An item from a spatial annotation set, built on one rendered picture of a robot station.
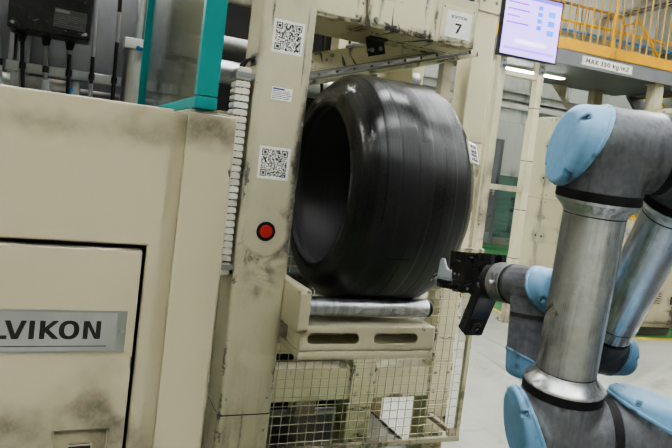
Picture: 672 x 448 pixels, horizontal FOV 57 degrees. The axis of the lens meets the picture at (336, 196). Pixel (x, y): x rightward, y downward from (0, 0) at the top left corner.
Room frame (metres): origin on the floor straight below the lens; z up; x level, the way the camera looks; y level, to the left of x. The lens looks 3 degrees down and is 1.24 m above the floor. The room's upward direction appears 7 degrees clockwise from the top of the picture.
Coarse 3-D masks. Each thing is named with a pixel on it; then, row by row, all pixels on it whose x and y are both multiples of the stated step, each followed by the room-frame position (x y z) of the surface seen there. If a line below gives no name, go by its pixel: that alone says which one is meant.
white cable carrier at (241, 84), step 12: (240, 84) 1.41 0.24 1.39; (240, 96) 1.42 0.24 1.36; (240, 108) 1.44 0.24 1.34; (240, 120) 1.42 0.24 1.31; (240, 132) 1.42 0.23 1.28; (240, 156) 1.42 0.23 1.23; (240, 168) 1.42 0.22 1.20; (228, 204) 1.42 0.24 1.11; (228, 216) 1.42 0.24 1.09; (228, 228) 1.42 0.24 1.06; (228, 240) 1.42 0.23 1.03; (228, 252) 1.42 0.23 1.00; (228, 264) 1.42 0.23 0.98
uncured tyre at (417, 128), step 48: (336, 96) 1.54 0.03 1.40; (384, 96) 1.44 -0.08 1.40; (432, 96) 1.53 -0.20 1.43; (336, 144) 1.86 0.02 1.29; (384, 144) 1.36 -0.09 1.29; (432, 144) 1.40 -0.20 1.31; (336, 192) 1.89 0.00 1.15; (384, 192) 1.34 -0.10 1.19; (432, 192) 1.38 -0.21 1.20; (336, 240) 1.43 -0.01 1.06; (384, 240) 1.36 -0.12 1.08; (432, 240) 1.40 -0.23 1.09; (336, 288) 1.48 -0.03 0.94; (384, 288) 1.46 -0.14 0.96
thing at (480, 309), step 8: (472, 296) 1.21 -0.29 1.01; (480, 296) 1.19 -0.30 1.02; (472, 304) 1.20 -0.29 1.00; (480, 304) 1.20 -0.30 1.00; (488, 304) 1.21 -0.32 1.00; (464, 312) 1.22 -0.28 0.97; (472, 312) 1.20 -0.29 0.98; (480, 312) 1.21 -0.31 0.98; (488, 312) 1.21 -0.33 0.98; (464, 320) 1.22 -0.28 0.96; (472, 320) 1.21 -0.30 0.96; (480, 320) 1.22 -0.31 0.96; (464, 328) 1.22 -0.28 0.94; (472, 328) 1.22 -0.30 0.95; (480, 328) 1.22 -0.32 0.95
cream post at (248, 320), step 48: (288, 0) 1.44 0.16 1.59; (240, 144) 1.49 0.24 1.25; (288, 144) 1.46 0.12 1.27; (240, 192) 1.44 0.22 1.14; (288, 192) 1.46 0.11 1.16; (240, 240) 1.42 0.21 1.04; (288, 240) 1.47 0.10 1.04; (240, 288) 1.43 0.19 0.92; (240, 336) 1.43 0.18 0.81; (240, 384) 1.44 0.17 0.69; (240, 432) 1.44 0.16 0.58
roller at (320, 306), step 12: (312, 300) 1.42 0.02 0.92; (324, 300) 1.43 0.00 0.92; (336, 300) 1.45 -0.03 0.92; (348, 300) 1.46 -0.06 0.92; (360, 300) 1.47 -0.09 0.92; (372, 300) 1.49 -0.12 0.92; (384, 300) 1.50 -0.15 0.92; (396, 300) 1.52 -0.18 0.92; (408, 300) 1.53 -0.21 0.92; (420, 300) 1.55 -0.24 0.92; (312, 312) 1.42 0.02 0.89; (324, 312) 1.43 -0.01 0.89; (336, 312) 1.44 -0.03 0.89; (348, 312) 1.45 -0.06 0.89; (360, 312) 1.47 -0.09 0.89; (372, 312) 1.48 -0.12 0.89; (384, 312) 1.49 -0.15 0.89; (396, 312) 1.50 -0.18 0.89; (408, 312) 1.52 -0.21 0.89; (420, 312) 1.53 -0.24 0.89
